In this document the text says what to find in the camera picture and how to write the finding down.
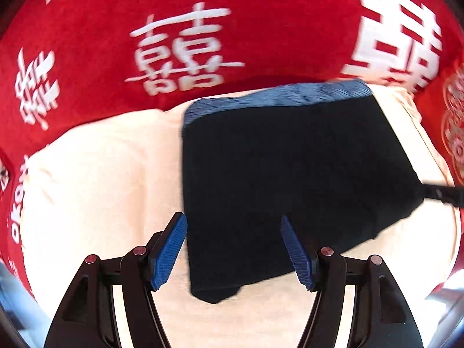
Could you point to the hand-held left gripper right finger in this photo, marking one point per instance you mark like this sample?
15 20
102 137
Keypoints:
295 253

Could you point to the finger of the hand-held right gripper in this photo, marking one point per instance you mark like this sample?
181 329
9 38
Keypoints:
442 194

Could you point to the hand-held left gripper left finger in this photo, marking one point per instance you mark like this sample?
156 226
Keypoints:
170 253

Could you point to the dark pants with blue waistband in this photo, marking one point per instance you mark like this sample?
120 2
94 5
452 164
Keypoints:
290 159

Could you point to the cream cloth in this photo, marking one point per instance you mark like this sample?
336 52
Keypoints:
101 188

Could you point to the red white printed blanket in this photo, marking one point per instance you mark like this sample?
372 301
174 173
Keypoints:
90 61

